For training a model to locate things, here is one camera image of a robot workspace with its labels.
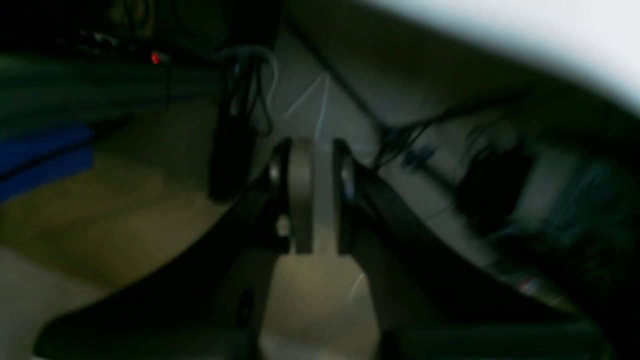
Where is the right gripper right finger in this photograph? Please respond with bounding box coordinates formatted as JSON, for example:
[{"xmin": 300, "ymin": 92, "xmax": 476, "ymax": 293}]
[{"xmin": 333, "ymin": 139, "xmax": 606, "ymax": 360}]

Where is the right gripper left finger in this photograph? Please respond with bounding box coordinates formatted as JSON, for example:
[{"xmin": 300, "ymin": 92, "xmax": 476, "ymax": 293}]
[{"xmin": 33, "ymin": 138, "xmax": 313, "ymax": 360}]

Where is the blue object on floor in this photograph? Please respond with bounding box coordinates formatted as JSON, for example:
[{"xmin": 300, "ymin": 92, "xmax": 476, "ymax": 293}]
[{"xmin": 0, "ymin": 125, "xmax": 95, "ymax": 203}]

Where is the black power strip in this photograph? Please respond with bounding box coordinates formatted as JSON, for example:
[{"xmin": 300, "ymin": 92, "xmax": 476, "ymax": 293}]
[{"xmin": 55, "ymin": 30, "xmax": 221, "ymax": 68}]

